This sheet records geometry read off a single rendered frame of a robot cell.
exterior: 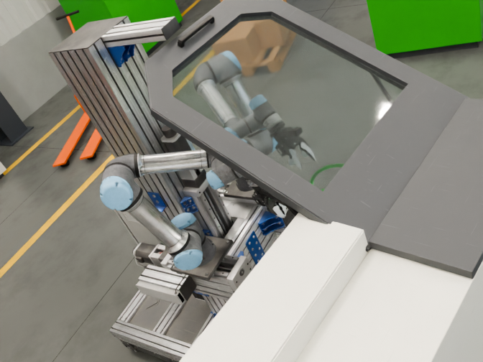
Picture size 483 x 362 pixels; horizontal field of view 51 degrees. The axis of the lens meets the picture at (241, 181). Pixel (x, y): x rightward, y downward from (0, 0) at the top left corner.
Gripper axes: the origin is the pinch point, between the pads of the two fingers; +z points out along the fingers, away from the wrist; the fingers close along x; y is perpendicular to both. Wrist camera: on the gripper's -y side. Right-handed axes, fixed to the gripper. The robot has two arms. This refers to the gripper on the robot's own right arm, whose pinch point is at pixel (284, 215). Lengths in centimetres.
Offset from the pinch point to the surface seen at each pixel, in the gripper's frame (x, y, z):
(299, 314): 46, -59, -33
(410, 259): 16, -70, -21
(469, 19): -316, 82, 121
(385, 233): 11, -61, -24
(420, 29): -302, 122, 118
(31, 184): 0, 447, 80
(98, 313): 68, 198, 96
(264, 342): 56, -56, -35
